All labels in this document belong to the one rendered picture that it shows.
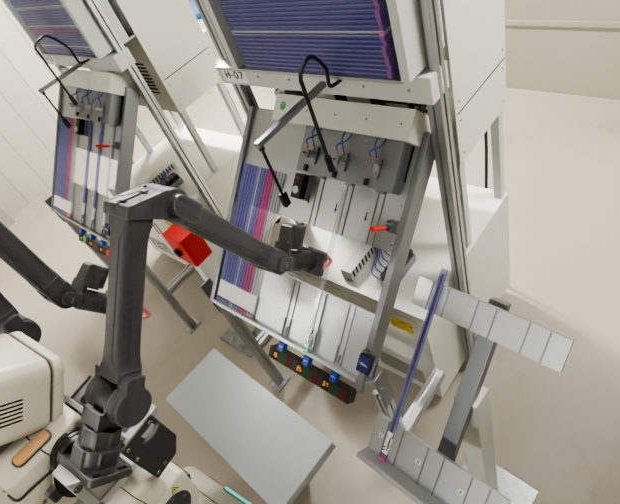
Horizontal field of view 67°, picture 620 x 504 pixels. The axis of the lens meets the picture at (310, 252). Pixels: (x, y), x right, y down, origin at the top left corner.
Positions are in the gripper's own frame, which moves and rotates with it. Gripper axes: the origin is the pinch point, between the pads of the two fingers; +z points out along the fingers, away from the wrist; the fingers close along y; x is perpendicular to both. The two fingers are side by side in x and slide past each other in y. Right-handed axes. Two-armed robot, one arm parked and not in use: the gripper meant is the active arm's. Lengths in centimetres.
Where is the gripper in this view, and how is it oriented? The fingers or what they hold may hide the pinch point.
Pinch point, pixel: (328, 260)
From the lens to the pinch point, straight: 139.8
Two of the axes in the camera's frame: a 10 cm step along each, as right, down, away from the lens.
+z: 6.3, 0.1, 7.8
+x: -2.2, 9.6, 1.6
